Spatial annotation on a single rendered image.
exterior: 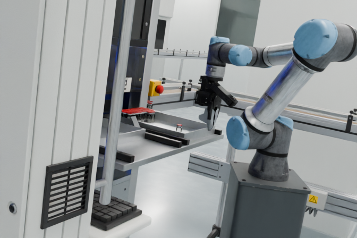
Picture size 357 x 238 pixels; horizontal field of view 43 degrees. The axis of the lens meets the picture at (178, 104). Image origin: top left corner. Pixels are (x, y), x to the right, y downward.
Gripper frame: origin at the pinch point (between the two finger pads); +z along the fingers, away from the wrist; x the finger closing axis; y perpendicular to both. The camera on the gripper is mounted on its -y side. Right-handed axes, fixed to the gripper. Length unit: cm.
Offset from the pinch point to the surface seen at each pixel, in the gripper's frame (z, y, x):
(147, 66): -18.3, 38.6, -8.4
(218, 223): 75, 23, -86
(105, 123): 1.7, 30.0, 28.4
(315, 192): 37, -30, -80
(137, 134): 1.2, 12.6, 32.9
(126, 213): 10, -14, 74
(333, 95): -9, -19, -143
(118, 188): 36, 39, 2
